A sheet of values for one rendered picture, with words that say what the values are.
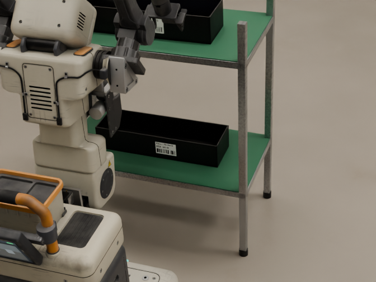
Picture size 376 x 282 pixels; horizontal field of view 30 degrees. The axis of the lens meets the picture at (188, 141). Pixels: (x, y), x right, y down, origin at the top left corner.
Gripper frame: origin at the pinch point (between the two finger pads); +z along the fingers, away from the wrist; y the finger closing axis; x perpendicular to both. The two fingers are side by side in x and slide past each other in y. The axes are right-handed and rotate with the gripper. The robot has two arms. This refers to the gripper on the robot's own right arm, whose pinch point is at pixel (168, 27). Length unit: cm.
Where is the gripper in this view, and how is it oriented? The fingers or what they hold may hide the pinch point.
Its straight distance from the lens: 244.7
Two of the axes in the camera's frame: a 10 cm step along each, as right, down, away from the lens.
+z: 1.8, 5.0, 8.5
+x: -2.5, 8.6, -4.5
